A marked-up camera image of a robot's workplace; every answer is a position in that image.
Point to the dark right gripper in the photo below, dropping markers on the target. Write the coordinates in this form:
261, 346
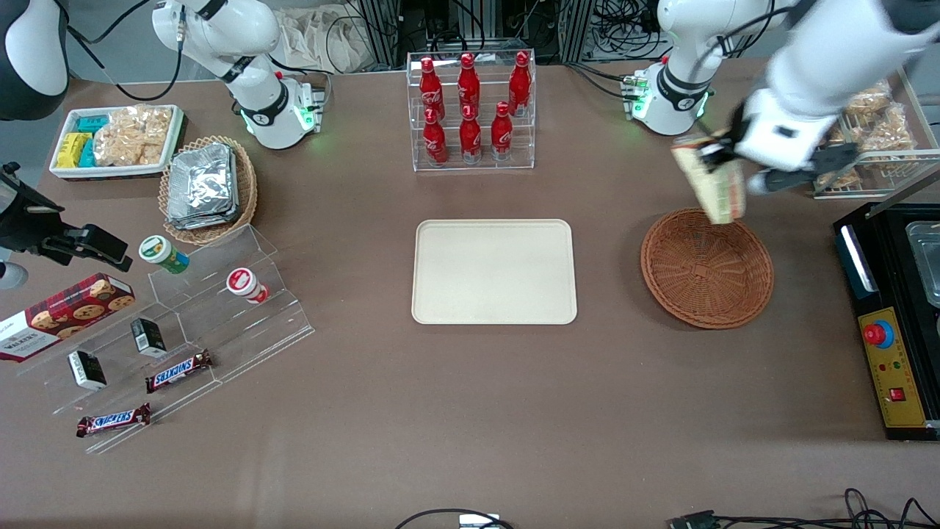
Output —
22, 226

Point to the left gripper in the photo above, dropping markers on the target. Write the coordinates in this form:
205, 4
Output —
723, 145

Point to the triangle sandwich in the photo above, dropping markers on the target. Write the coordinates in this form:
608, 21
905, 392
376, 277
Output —
720, 191

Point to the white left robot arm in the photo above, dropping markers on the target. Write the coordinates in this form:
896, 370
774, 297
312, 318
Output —
837, 51

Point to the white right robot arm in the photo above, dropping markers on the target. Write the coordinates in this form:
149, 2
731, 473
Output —
246, 33

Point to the white rectangular snack tray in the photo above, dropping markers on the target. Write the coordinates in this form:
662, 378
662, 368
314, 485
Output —
117, 172

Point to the round brown wicker basket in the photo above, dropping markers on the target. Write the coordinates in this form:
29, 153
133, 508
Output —
705, 272

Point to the oval brown wicker basket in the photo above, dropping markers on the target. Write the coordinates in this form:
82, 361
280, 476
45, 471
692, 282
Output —
246, 191

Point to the beige plastic tray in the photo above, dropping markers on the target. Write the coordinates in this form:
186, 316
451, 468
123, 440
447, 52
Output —
493, 272

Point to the red Walkers cookie box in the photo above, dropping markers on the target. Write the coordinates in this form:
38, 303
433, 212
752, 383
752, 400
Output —
62, 316

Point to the green snack cup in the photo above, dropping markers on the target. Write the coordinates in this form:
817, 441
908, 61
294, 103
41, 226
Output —
163, 254

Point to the teal snack packet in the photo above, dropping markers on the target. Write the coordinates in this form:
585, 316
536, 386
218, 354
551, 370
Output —
92, 123
87, 154

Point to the yellow snack packet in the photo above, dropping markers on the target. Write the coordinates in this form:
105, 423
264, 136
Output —
72, 150

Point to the small black box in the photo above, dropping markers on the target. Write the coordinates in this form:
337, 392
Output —
149, 336
87, 369

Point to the bagged fried snack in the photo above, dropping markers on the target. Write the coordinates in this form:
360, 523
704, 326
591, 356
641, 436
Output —
839, 178
870, 101
890, 130
837, 134

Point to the clear bag of crackers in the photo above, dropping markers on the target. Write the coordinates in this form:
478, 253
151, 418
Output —
132, 136

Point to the silver foil package stack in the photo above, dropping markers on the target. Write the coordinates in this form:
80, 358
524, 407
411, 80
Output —
202, 187

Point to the Snickers chocolate bar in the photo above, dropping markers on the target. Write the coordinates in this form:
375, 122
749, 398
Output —
114, 420
178, 371

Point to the red snack cup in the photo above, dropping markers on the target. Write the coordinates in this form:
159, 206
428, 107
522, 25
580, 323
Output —
247, 285

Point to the clear acrylic stepped stand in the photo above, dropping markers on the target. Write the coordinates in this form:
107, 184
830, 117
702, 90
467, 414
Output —
242, 330

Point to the silver metal bar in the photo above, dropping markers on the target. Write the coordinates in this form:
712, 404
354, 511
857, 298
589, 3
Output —
903, 191

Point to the red cola bottle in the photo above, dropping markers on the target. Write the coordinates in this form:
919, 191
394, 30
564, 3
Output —
468, 84
470, 139
520, 82
435, 143
501, 136
430, 88

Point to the clear metal pan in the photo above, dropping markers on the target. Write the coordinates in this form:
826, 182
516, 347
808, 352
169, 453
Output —
925, 261

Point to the clear acrylic bottle rack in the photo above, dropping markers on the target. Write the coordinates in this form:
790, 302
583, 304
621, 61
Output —
485, 165

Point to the red emergency stop button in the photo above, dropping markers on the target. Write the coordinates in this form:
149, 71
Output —
878, 334

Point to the black machine with yellow panel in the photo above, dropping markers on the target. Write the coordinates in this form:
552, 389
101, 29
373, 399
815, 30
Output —
899, 389

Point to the beige cloth bag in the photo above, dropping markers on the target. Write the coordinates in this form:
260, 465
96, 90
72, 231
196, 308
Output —
323, 37

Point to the black plug connector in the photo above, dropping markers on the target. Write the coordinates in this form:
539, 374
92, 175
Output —
694, 521

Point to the white plug connector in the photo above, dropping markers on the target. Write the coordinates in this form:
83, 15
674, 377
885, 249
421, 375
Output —
479, 522

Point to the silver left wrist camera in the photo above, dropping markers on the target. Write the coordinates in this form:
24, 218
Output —
777, 184

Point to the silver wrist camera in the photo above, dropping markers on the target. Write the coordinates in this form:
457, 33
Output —
777, 184
10, 274

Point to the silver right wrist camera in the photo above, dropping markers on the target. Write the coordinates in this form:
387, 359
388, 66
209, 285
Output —
10, 274

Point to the black wrist mount bracket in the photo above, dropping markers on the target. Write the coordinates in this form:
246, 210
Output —
836, 158

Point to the aluminium frame post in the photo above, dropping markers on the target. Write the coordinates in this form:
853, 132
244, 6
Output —
380, 33
576, 29

